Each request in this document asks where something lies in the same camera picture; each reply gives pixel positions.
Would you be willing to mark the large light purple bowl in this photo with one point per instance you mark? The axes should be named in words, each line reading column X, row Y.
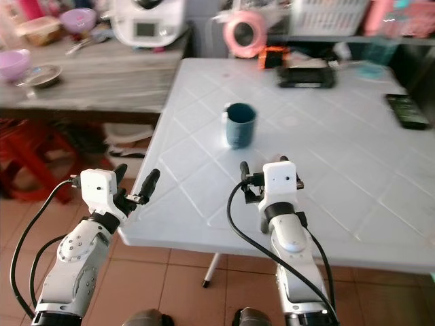
column 13, row 66

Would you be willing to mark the grey wooden table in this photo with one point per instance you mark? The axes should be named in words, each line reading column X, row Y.
column 109, row 85

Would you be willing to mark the orange and black object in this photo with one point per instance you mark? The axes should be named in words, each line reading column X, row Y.
column 270, row 59

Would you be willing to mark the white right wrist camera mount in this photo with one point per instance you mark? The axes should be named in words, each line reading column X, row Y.
column 279, row 183

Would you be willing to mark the small metal bowl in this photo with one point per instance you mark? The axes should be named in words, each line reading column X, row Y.
column 45, row 75

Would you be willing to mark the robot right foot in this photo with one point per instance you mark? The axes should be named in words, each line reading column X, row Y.
column 253, row 319

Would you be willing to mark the white plastic table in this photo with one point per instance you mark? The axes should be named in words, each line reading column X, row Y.
column 326, row 136

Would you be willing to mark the teal plastic cup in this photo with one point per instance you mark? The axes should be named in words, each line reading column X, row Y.
column 382, row 58

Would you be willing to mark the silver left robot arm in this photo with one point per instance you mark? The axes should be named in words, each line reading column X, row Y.
column 71, row 272

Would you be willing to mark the small purple bowl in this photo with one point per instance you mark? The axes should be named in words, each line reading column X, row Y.
column 78, row 20

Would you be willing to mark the metal spoon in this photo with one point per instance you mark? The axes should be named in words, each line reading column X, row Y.
column 83, row 47

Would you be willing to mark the dark blue mug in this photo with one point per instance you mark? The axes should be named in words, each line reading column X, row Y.
column 241, row 129

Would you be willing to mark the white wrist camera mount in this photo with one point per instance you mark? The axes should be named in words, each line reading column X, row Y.
column 279, row 183
column 98, row 190

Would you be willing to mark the pink round device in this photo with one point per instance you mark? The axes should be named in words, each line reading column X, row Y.
column 245, row 34

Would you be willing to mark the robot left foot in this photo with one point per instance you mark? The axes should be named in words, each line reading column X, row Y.
column 147, row 319

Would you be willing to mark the red plastic stool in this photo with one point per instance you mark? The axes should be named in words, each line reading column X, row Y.
column 34, row 159

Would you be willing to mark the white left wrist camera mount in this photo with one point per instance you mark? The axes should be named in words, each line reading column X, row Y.
column 98, row 190

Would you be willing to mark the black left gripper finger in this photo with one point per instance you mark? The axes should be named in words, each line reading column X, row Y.
column 120, row 172
column 149, row 183

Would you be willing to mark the clear rectangular food container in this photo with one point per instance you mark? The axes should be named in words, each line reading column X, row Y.
column 39, row 31

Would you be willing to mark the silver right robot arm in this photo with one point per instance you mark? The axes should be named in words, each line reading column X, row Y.
column 292, row 258

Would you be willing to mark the black phone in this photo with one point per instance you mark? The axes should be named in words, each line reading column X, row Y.
column 408, row 112

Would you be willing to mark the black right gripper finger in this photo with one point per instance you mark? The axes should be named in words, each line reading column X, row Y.
column 283, row 158
column 245, row 172

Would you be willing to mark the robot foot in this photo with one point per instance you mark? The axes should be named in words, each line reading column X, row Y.
column 253, row 319
column 147, row 319

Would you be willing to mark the white storage bin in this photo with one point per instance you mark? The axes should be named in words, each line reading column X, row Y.
column 126, row 149

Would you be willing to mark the pink plastic object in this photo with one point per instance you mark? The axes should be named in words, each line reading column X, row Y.
column 401, row 17

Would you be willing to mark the white plastic basket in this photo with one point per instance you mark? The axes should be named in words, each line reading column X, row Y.
column 329, row 19

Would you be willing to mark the white metal table leg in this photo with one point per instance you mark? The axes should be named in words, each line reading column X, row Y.
column 211, row 270

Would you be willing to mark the white kitchen appliance with display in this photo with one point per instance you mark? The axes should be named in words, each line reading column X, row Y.
column 148, row 24

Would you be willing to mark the black flat device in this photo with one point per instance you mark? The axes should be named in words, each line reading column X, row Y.
column 306, row 76

